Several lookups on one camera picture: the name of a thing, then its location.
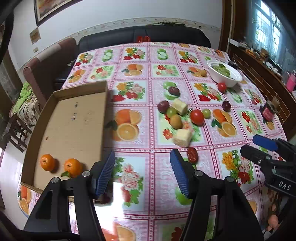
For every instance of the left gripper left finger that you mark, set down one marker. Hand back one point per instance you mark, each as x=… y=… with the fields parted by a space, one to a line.
x=50 y=220

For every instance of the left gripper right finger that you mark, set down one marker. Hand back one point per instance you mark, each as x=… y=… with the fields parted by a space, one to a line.
x=234 y=220

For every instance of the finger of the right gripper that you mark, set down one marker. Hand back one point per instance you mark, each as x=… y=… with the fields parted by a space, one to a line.
x=256 y=156
x=271 y=144

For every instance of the orange mandarin with leaf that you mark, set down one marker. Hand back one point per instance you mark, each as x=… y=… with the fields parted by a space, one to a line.
x=72 y=168

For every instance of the small orange mandarin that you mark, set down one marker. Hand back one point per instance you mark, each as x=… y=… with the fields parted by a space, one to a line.
x=47 y=162

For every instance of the red jujube date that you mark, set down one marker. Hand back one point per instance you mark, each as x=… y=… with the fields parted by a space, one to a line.
x=192 y=155

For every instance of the large red tomato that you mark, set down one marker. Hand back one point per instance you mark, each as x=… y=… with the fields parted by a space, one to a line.
x=197 y=117

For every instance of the small red tomato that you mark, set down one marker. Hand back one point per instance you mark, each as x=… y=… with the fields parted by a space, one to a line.
x=222 y=87

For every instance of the pale sugarcane chunk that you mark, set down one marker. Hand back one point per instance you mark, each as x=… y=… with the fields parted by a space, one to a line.
x=180 y=106
x=182 y=138

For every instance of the brown kiwi fruit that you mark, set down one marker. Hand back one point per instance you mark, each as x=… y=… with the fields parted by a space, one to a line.
x=176 y=122

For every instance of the dark plum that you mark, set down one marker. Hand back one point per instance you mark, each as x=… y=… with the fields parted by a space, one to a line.
x=226 y=106
x=174 y=91
x=163 y=106

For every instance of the red labelled dark jar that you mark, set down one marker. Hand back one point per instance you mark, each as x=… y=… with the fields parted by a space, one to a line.
x=269 y=109

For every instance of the pink plastic container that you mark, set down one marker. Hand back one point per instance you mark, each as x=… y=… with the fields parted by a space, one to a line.
x=290 y=85

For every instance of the green grape right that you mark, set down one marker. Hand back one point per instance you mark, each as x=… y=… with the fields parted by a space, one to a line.
x=206 y=113

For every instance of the green grape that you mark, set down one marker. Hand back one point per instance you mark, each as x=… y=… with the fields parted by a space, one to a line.
x=171 y=112
x=206 y=113

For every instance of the brown wooden side cabinet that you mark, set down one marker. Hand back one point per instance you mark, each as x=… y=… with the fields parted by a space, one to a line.
x=269 y=85

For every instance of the shallow cardboard box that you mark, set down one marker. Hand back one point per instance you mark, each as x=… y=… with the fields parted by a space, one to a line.
x=69 y=126

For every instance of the dark wooden stool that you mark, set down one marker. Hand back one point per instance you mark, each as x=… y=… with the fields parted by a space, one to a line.
x=16 y=133

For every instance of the black object behind bowl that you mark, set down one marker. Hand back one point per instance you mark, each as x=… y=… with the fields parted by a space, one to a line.
x=233 y=64

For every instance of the white bowl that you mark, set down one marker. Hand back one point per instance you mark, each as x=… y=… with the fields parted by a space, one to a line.
x=219 y=78

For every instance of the green lettuce leaves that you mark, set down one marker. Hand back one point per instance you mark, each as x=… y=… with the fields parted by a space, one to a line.
x=220 y=68

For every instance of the green grape left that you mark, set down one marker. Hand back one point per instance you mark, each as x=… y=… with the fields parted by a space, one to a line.
x=171 y=112

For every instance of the green patterned cushion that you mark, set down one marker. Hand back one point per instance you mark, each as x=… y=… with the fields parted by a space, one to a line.
x=27 y=107

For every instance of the dark plum on apple print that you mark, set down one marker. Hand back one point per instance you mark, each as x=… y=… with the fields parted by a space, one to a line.
x=174 y=91

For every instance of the maroon armchair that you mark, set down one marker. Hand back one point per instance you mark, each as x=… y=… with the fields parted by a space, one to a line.
x=45 y=67

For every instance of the black leather sofa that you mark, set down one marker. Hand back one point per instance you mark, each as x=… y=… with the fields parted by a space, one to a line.
x=157 y=33

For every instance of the red item on sofa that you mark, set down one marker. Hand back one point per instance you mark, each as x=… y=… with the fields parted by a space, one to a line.
x=143 y=39

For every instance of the framed horse painting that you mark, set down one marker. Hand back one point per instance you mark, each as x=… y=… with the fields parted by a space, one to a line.
x=45 y=9

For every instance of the small yellow wall picture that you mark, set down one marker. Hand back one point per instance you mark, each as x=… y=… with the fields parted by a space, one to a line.
x=35 y=35

